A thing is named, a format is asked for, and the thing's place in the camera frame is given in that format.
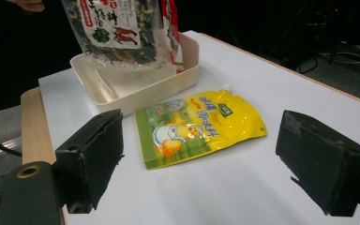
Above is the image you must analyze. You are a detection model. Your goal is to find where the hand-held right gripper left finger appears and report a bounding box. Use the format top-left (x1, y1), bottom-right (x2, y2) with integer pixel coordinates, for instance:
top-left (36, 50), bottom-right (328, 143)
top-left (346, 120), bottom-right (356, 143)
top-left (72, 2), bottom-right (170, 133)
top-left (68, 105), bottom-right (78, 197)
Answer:
top-left (54, 108), bottom-right (125, 215)

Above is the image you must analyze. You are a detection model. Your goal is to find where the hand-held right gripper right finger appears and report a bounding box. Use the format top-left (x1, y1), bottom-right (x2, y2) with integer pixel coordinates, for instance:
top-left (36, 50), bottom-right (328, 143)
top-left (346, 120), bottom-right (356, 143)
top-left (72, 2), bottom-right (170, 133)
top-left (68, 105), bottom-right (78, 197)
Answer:
top-left (275, 110), bottom-right (360, 218)

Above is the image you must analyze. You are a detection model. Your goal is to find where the cream plastic box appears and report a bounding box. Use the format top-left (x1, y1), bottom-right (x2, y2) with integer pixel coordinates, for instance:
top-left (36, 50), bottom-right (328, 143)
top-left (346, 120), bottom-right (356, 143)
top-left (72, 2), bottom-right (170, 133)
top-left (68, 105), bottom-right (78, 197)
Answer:
top-left (69, 32), bottom-right (200, 117)

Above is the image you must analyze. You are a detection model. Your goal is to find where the yellow spout pouch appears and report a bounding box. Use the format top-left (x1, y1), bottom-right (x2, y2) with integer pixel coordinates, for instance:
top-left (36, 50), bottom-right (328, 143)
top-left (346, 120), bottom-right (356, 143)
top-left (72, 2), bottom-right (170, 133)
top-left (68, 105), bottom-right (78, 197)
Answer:
top-left (134, 83), bottom-right (268, 171)

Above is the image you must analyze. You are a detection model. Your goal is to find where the clear dried vegetable packet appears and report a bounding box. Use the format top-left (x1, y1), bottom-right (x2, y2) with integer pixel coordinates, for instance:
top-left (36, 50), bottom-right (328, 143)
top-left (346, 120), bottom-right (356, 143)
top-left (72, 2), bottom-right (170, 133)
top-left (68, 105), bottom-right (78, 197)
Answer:
top-left (60, 0), bottom-right (174, 68)

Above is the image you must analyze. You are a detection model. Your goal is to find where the red seasoning packet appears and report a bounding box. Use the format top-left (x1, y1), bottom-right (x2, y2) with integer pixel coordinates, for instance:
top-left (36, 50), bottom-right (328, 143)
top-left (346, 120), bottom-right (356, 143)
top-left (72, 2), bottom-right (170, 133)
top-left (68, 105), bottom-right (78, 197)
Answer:
top-left (159, 0), bottom-right (186, 74)

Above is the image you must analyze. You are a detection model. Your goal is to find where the black cable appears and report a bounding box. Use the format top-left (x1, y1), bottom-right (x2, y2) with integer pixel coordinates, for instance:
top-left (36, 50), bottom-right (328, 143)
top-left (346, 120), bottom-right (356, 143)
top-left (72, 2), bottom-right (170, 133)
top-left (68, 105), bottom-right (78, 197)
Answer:
top-left (0, 128), bottom-right (23, 158)

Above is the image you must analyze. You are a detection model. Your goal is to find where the white floor cable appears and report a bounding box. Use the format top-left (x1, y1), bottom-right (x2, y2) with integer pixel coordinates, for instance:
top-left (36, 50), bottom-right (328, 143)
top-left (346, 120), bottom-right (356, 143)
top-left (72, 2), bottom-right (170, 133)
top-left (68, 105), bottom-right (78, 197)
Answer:
top-left (317, 51), bottom-right (360, 66)

